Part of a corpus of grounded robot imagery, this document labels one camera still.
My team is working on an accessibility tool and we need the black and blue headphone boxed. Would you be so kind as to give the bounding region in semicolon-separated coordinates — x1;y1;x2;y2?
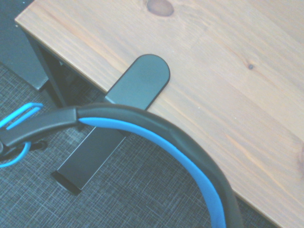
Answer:
0;102;245;228

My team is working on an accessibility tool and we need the dark grey cabinet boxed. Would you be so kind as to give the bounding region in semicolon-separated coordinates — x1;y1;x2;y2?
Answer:
0;0;49;92

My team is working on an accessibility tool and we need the black headphone hanger clamp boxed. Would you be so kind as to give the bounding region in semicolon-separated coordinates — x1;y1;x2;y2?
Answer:
51;54;171;197

